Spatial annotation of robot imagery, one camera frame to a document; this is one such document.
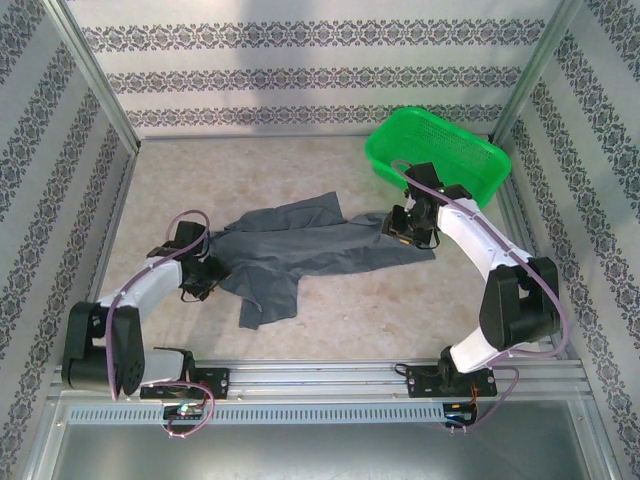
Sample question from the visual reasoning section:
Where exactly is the grey t-shirt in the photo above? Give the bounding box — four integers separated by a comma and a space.
207, 190, 437, 330

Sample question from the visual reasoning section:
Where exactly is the green plastic basket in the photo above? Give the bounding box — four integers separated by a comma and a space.
364, 108, 512, 210

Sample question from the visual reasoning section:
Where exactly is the grey sheet metal panel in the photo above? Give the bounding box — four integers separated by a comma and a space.
47, 399, 614, 480

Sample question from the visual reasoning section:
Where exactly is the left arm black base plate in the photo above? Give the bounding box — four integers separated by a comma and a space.
138, 366, 232, 401

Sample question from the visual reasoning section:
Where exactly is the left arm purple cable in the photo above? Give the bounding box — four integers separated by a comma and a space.
105, 208, 217, 440

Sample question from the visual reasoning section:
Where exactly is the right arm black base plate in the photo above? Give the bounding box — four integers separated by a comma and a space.
404, 361, 500, 400

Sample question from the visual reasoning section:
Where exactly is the aluminium mounting rail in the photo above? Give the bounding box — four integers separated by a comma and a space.
48, 357, 587, 399

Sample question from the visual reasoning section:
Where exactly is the slotted grey cable duct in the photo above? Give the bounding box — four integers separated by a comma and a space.
64, 399, 482, 426

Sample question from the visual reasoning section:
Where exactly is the aluminium frame post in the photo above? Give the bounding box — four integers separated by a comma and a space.
48, 0, 142, 154
489, 0, 589, 146

